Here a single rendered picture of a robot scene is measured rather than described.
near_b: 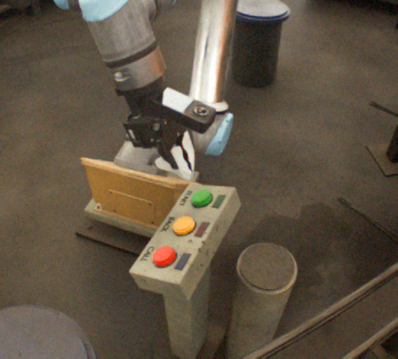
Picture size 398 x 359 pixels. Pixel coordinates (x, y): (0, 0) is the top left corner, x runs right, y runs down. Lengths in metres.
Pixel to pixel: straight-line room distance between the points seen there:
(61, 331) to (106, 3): 0.62
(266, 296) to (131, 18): 0.55
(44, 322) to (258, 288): 0.44
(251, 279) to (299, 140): 1.20
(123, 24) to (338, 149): 1.46
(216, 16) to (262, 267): 0.74
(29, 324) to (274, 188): 1.11
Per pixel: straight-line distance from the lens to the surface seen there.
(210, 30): 1.22
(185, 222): 0.74
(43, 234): 1.59
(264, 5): 2.14
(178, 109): 0.64
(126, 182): 1.24
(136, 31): 0.61
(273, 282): 0.79
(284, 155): 1.81
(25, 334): 0.89
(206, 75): 1.24
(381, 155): 1.96
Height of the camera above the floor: 1.20
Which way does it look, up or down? 43 degrees down
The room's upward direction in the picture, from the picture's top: straight up
